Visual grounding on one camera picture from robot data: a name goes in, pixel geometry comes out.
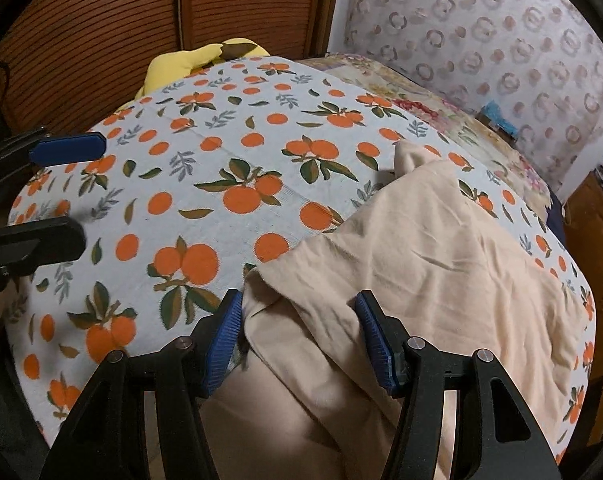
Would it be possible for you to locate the wooden louvered wardrobe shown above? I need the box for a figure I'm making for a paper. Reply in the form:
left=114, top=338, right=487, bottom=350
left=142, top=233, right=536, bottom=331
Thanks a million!
left=0, top=0, right=342, bottom=131

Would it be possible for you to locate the patterned headboard cushion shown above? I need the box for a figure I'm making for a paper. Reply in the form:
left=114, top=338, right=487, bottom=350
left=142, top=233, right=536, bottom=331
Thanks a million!
left=344, top=0, right=603, bottom=191

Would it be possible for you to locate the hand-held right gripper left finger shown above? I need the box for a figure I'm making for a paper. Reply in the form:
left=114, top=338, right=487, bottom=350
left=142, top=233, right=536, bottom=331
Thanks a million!
left=38, top=289, right=244, bottom=480

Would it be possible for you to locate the beige shirt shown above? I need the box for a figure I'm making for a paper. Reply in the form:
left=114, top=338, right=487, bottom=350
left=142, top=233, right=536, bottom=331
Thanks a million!
left=198, top=139, right=589, bottom=480

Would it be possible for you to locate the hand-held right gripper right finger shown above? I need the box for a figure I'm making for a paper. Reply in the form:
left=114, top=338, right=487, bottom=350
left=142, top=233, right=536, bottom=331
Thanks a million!
left=354, top=290, right=562, bottom=480

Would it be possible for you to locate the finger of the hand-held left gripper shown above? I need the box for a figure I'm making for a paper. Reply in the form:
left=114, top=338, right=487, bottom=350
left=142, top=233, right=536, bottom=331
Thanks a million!
left=0, top=216, right=87, bottom=281
left=0, top=127, right=107, bottom=173

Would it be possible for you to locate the yellow plush toy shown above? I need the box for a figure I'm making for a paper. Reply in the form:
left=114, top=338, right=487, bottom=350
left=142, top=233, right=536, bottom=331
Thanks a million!
left=134, top=37, right=272, bottom=103

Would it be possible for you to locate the floral blanket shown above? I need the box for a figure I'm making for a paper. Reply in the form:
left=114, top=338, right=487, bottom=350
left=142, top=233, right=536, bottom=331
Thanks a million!
left=301, top=52, right=557, bottom=221

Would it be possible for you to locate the orange fruit print bed sheet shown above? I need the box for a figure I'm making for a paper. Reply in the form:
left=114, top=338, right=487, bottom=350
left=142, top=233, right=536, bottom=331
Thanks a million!
left=6, top=55, right=597, bottom=466

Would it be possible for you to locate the wooden dresser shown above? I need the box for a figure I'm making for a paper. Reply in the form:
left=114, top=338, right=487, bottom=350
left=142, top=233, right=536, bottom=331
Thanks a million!
left=564, top=170, right=603, bottom=446

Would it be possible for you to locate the dark blue bed sheet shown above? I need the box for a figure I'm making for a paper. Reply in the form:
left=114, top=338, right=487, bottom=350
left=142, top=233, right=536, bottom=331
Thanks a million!
left=546, top=192, right=569, bottom=248

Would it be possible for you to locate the small blue object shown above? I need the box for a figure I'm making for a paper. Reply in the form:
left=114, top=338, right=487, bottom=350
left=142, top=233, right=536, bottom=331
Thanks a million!
left=476, top=101, right=519, bottom=141

